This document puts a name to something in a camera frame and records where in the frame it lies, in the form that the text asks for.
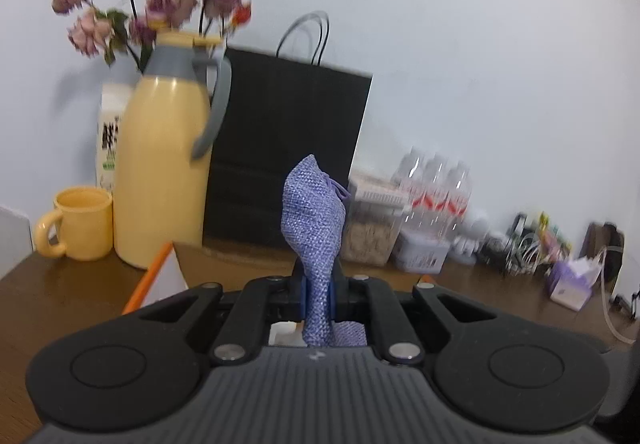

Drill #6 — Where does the purple fabric pouch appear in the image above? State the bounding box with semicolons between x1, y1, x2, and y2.
281;155;367;348

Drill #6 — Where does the small decorated tin box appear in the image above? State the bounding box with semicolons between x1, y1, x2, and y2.
392;227;450;275

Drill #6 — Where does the red cardboard box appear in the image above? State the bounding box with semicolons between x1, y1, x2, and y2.
121;240;436;350

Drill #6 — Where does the clear seed container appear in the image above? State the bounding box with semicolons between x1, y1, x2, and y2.
341;173;409;266

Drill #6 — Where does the water bottle middle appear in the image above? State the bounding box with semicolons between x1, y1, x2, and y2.
416;155;448;237

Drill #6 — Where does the water bottle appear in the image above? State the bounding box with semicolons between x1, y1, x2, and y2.
392;147;424;205
416;155;448;237
444;161;472;241

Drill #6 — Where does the white robot figurine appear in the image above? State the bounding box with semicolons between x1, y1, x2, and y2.
448;209;490;266

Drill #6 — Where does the water bottle left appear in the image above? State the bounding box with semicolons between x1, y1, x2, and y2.
392;147;424;205

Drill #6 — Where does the water bottle right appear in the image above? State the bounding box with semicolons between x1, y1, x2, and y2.
444;161;472;241

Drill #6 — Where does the yellow ceramic mug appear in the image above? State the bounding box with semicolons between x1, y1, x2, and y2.
34;186;114;261

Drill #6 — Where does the black paper bag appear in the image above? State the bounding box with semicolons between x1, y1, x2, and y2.
203;10;372;249

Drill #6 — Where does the colourful snack packet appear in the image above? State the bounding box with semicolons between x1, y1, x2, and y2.
536;212;573;263

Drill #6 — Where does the purple tissue pack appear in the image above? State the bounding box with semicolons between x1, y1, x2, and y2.
546;257;603;312

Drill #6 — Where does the yellow thermos jug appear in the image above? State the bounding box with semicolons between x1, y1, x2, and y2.
114;31;232;268

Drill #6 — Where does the white board on floor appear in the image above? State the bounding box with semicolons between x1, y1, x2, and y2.
0;205;34;279

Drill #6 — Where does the white milk carton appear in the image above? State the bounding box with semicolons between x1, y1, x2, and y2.
96;83;134;193

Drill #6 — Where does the tangled cables pile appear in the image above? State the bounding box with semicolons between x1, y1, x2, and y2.
482;212;557;277

